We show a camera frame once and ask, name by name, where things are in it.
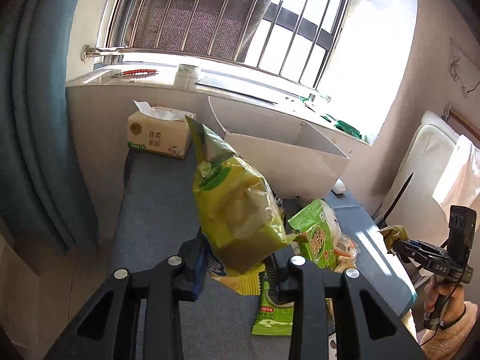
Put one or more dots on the green plastic mailer bag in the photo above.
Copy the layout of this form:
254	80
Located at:
336	123

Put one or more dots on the large yellow-green snack bag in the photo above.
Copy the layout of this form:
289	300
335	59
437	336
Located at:
238	212

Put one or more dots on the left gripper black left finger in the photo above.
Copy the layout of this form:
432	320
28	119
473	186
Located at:
106	326

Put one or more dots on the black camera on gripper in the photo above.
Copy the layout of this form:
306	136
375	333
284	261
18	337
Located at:
462	224

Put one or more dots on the white towel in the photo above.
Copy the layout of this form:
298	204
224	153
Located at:
459	183

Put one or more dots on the teal curtain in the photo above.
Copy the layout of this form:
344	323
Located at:
42	187

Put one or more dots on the white tape roll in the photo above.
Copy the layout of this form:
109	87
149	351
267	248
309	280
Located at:
187	74

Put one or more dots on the green seaweed snack bag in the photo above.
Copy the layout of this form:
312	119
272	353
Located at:
314	235

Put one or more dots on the white orange snack bag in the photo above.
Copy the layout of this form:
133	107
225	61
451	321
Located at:
346	252

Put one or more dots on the white remote control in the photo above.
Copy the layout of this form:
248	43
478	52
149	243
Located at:
339	187

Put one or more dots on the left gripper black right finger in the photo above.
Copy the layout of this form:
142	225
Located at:
344	304

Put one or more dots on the steel window guard rail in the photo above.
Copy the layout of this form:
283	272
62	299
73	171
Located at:
291	40

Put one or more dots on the green seaweed snack packet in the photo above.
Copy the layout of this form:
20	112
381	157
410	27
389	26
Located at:
271	319

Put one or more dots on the tissue box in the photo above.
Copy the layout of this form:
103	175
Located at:
159	130

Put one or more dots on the grey hanging cloth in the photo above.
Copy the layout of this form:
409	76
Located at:
223	29

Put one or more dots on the yellow orange snack packet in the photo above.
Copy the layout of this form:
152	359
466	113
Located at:
246	285

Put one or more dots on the white cardboard box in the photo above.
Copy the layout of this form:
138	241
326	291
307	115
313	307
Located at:
296	159

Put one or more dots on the fluffy beige sleeve forearm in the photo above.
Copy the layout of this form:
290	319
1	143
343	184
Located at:
448	341

